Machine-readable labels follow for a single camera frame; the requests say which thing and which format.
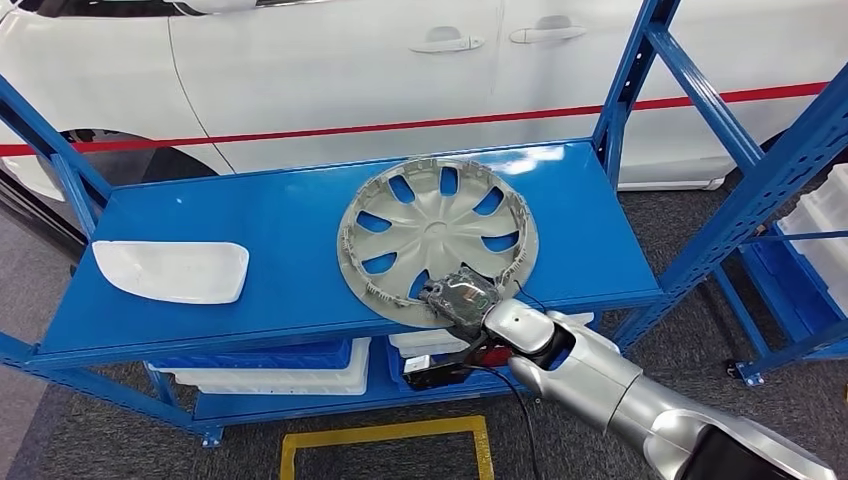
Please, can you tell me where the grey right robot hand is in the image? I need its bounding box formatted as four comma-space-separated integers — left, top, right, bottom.
418, 266, 505, 342

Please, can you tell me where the grey plastic wheel hubcap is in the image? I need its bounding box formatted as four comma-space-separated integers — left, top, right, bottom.
336, 156, 540, 329

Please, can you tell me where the red part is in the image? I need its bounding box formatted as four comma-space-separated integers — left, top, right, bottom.
473, 344, 515, 369

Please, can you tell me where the blue metal shelf rack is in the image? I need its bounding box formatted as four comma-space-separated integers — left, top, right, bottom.
0, 0, 848, 449
712, 165, 848, 388

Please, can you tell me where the white mirror cover part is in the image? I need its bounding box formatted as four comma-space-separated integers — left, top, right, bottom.
91, 240, 251, 306

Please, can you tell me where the blue plastic crate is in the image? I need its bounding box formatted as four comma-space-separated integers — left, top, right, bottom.
748, 225, 844, 339
384, 341, 525, 387

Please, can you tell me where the yellow floor tape square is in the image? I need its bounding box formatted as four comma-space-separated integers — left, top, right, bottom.
279, 415, 496, 480

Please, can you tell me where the white car with red stripe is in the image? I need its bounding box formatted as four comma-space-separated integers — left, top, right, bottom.
0, 0, 848, 203

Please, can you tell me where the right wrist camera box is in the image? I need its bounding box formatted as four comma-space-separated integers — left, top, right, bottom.
402, 354, 475, 392

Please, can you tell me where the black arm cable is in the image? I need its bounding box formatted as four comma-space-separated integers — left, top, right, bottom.
463, 362, 541, 480

